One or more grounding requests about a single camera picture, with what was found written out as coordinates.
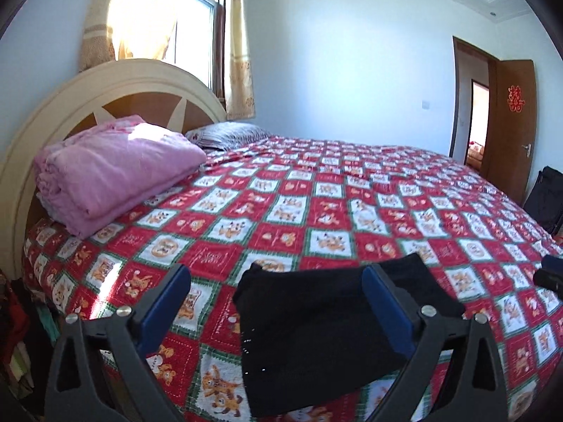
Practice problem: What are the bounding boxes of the cream wooden headboard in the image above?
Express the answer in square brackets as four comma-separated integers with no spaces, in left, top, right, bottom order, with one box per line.
[1,59,226,279]

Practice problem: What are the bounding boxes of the red patchwork bedspread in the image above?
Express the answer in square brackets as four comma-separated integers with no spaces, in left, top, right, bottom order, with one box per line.
[23,137,562,421]

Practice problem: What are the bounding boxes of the black folding chair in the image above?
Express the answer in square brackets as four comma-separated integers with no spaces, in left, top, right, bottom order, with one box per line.
[524,166,563,235]

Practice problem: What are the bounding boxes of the red double happiness decoration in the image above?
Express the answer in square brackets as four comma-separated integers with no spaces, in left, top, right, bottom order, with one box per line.
[507,85,526,113]

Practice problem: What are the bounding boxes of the striped pillow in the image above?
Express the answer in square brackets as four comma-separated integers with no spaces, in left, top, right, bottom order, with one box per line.
[185,122,271,152]

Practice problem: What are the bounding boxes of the pink folded blanket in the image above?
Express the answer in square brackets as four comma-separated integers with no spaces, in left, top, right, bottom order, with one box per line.
[33,114,207,238]

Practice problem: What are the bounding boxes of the right yellow curtain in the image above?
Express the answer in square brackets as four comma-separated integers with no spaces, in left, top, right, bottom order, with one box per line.
[224,0,256,121]

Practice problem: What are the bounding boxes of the black pants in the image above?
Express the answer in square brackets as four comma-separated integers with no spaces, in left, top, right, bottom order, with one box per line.
[232,251,467,418]

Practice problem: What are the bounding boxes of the silver door handle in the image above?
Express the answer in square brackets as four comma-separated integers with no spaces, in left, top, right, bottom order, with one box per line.
[522,143,532,158]

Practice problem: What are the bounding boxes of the brown wooden door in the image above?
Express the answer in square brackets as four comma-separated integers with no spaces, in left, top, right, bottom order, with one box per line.
[481,59,537,205]

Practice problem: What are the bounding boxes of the yellow curtain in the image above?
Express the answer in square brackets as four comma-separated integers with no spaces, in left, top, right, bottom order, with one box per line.
[224,0,256,121]
[79,0,182,71]

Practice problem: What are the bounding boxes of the left yellow curtain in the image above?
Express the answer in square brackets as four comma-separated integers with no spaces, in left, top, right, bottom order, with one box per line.
[79,0,182,71]

